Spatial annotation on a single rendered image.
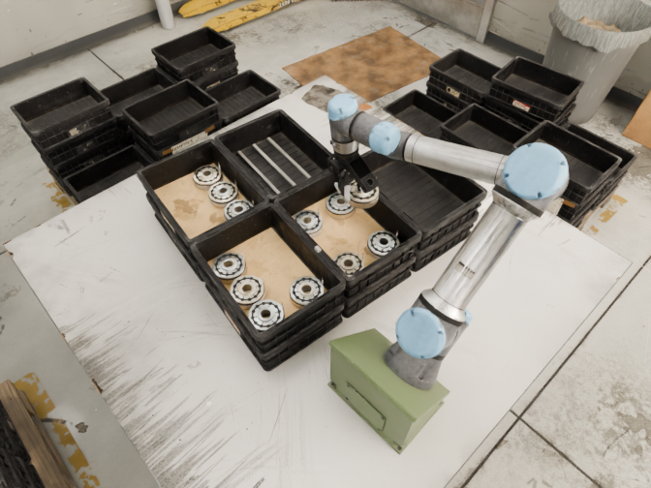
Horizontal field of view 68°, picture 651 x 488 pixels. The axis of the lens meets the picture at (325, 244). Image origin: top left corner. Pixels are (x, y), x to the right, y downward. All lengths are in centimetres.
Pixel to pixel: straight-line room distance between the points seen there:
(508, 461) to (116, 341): 157
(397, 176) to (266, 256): 59
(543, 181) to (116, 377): 127
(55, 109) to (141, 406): 193
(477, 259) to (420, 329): 20
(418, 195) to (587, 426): 126
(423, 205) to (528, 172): 73
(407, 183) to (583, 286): 69
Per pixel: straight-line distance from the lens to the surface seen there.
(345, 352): 122
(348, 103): 123
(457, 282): 109
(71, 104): 305
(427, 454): 144
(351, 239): 159
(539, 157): 106
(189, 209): 174
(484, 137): 281
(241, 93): 304
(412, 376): 127
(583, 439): 240
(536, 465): 229
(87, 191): 281
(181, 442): 147
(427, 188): 179
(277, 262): 154
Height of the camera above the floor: 207
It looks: 52 degrees down
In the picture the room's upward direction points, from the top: straight up
